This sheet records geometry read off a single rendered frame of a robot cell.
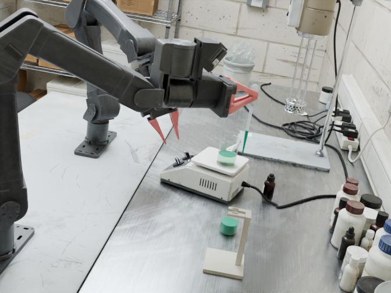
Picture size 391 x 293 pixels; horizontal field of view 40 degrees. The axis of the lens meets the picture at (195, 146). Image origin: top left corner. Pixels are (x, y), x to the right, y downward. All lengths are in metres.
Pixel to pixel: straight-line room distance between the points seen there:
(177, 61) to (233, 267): 0.42
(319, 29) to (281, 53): 2.12
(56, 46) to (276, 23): 2.87
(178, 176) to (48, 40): 0.59
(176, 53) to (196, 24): 2.75
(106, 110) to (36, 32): 0.65
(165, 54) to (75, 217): 0.44
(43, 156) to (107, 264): 0.51
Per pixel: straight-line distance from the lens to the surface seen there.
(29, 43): 0.88
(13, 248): 1.07
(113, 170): 1.43
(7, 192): 0.99
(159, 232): 1.18
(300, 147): 1.79
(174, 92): 0.99
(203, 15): 3.71
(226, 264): 1.10
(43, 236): 1.14
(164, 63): 0.98
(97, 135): 1.54
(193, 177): 1.34
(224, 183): 1.31
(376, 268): 1.09
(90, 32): 1.53
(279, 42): 3.71
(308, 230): 1.31
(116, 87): 0.94
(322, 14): 1.60
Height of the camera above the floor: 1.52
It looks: 22 degrees down
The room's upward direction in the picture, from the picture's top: 9 degrees clockwise
